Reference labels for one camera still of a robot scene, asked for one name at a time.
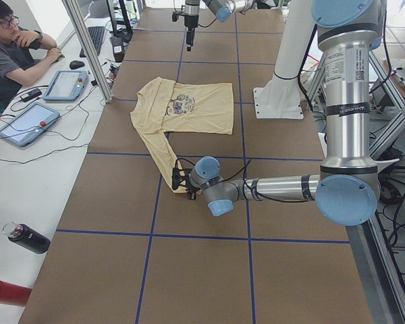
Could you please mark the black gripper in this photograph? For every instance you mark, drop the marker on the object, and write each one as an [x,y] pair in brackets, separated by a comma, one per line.
[191,188]
[190,20]

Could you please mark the yellow long sleeve shirt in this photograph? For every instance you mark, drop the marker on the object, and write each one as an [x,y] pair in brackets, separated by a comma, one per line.
[167,106]

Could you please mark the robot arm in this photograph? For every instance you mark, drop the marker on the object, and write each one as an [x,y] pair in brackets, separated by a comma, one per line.
[221,9]
[347,189]

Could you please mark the black keyboard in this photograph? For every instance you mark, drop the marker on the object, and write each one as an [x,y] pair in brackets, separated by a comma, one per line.
[97,34]

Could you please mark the black computer mouse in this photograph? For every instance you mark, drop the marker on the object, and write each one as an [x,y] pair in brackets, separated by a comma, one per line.
[75,64]

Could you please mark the upper blue teach pendant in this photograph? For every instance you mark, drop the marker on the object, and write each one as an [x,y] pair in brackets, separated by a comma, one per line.
[66,85]

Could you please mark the blue teach pendant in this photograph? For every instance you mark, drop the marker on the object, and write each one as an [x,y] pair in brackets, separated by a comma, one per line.
[66,85]
[26,127]

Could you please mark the lower blue teach pendant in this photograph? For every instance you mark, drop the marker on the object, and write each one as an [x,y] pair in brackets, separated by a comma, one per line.
[26,127]

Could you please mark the black water bottle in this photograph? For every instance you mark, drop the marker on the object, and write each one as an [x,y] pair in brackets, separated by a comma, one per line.
[26,237]

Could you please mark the seated person in grey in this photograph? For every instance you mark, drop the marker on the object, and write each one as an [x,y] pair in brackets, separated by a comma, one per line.
[25,55]

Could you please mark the red water bottle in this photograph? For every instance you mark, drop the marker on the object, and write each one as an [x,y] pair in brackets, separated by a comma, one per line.
[12,294]

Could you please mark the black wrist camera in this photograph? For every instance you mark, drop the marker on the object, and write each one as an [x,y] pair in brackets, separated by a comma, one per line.
[175,15]
[179,176]

